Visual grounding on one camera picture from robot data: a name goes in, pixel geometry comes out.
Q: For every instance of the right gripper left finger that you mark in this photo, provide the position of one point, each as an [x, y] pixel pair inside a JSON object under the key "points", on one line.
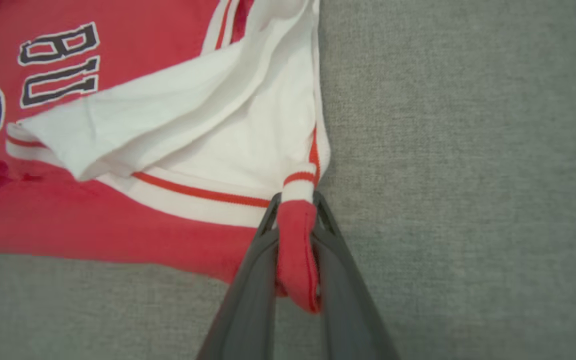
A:
{"points": [[248, 310]]}

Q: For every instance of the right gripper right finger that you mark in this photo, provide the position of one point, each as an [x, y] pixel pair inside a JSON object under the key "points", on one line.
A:
{"points": [[348, 310]]}

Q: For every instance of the red jersey with black letters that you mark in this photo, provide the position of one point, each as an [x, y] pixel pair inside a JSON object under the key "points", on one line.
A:
{"points": [[93, 220]]}

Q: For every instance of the grey fabric sofa cushion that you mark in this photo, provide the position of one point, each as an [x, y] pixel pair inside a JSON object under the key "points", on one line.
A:
{"points": [[468, 175]]}

